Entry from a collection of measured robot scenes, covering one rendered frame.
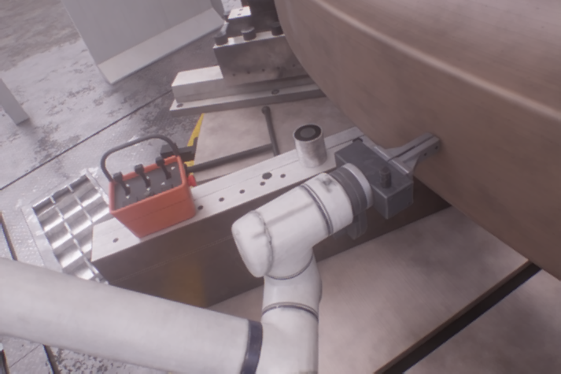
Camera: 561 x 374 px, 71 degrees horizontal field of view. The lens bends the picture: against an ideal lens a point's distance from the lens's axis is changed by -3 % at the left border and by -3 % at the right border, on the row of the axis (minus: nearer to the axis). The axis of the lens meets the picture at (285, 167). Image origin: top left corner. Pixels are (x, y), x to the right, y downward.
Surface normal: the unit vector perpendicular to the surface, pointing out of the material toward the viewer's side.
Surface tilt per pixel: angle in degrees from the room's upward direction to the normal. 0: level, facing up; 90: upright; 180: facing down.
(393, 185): 0
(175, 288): 90
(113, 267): 90
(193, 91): 72
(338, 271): 0
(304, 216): 42
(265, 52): 90
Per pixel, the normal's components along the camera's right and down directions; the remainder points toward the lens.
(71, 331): 0.16, 0.10
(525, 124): -0.84, 0.47
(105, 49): 0.65, 0.40
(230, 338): 0.33, -0.60
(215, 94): -0.07, 0.68
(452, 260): -0.20, -0.73
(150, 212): 0.35, 0.66
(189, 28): 0.23, -0.34
